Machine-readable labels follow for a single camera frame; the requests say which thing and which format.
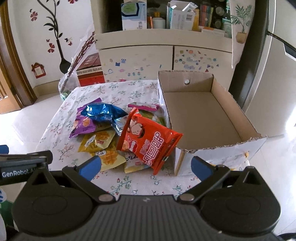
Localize purple noodle snack bag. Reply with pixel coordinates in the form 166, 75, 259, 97
69, 98, 101, 139

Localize blue foil snack bag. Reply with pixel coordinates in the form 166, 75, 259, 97
81, 102, 128, 135

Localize red snack bag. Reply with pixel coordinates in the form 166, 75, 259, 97
117, 108, 183, 175

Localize white blue snack bag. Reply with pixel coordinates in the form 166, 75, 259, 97
124, 152, 149, 174

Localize yellow waffle snack bag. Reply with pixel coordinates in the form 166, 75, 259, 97
90, 141, 126, 172

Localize open cardboard box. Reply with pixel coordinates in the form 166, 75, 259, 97
158, 70, 266, 176

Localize pink green snack bag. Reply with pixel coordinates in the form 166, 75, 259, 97
127, 102, 166, 126

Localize clear plastic bag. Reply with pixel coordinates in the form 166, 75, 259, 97
58, 24, 95, 101

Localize red gift box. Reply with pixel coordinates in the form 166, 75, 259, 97
76, 52, 105, 87

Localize white refrigerator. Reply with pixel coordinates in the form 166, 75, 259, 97
229, 1, 295, 137

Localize cream storage cabinet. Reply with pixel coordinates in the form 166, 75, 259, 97
91, 1, 234, 88

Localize white round jar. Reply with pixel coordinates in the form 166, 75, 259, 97
152, 17, 166, 29

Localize white open paper box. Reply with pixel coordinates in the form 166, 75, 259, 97
166, 1, 198, 31

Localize colourful book stack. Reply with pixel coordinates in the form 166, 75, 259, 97
199, 2, 214, 27

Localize plant print cloth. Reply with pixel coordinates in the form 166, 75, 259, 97
229, 0, 255, 69

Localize blue white carton box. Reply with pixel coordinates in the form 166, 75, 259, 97
121, 1, 147, 31

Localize wooden door frame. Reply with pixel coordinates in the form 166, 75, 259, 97
1, 1, 37, 114

